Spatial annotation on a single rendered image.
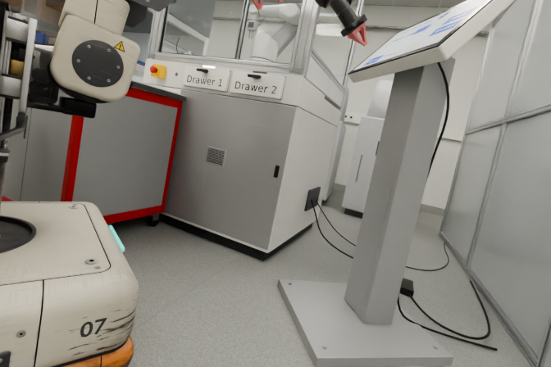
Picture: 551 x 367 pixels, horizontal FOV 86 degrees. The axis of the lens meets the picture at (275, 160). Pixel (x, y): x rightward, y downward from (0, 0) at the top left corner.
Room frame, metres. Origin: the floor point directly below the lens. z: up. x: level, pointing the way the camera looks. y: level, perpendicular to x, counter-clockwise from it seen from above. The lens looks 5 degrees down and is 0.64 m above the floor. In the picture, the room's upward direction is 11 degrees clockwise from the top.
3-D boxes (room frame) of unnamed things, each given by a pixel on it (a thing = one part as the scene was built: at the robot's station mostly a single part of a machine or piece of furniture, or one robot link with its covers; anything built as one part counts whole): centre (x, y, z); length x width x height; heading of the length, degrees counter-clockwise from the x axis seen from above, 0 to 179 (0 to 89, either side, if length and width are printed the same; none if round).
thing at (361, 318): (1.10, -0.41, 0.51); 0.50 x 0.45 x 1.02; 105
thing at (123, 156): (1.51, 0.95, 0.38); 0.62 x 0.58 x 0.76; 67
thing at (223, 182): (2.06, 0.23, 0.40); 1.03 x 0.95 x 0.80; 67
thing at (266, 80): (1.51, 0.17, 0.87); 0.29 x 0.02 x 0.11; 67
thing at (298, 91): (2.06, 0.23, 0.87); 1.02 x 0.95 x 0.14; 67
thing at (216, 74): (1.63, 0.46, 0.87); 0.29 x 0.02 x 0.11; 67
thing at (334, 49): (1.87, -0.22, 1.52); 0.87 x 0.01 x 0.86; 157
